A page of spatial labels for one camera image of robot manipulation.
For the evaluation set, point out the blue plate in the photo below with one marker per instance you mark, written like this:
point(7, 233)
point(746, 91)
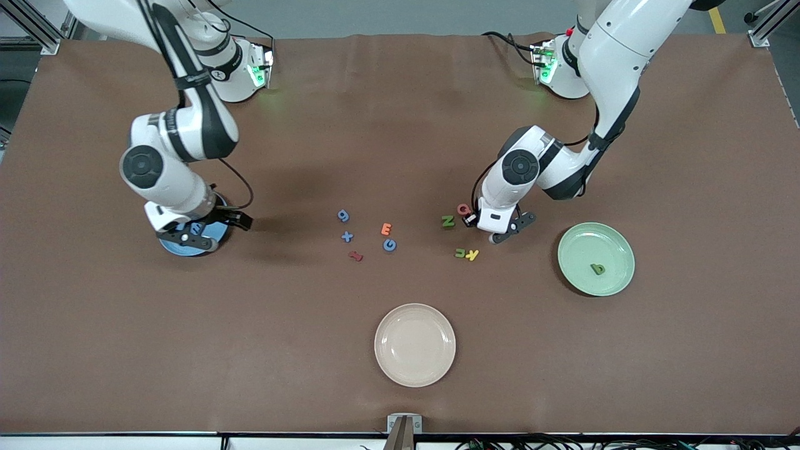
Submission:
point(187, 252)

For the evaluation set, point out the blue lowercase letter g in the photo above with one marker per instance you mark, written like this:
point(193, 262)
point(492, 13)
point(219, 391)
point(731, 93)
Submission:
point(343, 215)

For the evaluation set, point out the green letter N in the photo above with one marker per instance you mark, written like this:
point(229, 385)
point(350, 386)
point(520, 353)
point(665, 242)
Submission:
point(448, 220)

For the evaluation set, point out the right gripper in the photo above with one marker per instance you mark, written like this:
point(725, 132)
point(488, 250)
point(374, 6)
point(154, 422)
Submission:
point(232, 217)

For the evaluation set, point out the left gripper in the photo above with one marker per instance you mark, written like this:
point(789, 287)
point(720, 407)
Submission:
point(470, 219)

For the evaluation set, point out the pink letter Q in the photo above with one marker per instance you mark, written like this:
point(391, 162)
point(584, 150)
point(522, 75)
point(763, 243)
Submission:
point(462, 207)

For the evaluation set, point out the white table edge rail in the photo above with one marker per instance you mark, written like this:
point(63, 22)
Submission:
point(125, 444)

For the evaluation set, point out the green lowercase letter b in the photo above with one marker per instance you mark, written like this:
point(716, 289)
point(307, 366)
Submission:
point(598, 269)

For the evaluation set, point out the aluminium frame profile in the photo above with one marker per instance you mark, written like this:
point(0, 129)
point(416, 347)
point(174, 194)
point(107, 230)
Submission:
point(757, 39)
point(47, 44)

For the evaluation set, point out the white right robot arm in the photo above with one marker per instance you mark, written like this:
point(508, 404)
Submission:
point(187, 187)

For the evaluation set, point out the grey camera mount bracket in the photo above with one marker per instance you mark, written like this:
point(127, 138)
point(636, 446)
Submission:
point(404, 425)

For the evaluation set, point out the blue capital letter G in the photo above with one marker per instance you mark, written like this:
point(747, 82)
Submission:
point(389, 245)

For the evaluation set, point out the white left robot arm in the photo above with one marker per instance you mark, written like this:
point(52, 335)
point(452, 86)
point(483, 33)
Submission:
point(625, 50)

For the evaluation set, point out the beige plate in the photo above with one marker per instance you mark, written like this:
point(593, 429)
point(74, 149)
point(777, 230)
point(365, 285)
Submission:
point(414, 345)

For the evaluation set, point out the green plate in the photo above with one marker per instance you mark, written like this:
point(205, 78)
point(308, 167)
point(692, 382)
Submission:
point(595, 244)

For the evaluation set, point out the red letter I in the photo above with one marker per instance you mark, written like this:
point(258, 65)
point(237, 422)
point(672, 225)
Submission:
point(355, 255)

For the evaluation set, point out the brown table cover sheet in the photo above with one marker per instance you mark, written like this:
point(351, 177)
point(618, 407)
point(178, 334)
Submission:
point(400, 125)

